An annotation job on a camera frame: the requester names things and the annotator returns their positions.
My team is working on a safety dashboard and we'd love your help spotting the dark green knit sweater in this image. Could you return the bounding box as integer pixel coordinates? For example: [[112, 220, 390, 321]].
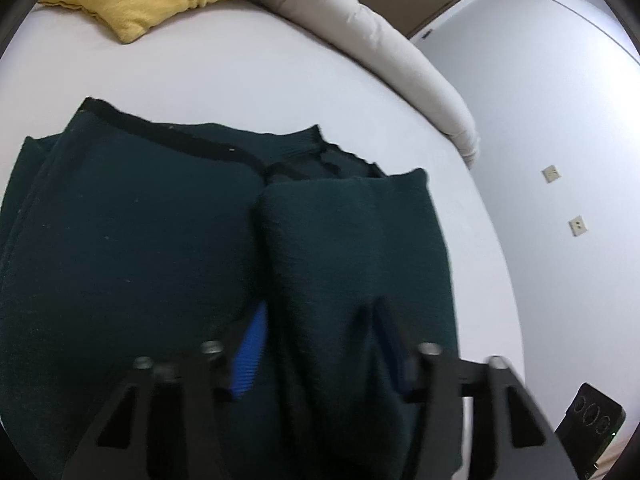
[[1, 99, 458, 479]]

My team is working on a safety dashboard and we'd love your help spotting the beige duvet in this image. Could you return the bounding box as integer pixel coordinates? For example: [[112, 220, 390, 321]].
[[253, 0, 480, 166]]

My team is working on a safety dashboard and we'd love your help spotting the wall switch plate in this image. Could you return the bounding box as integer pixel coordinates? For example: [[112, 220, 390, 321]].
[[541, 165, 561, 183]]

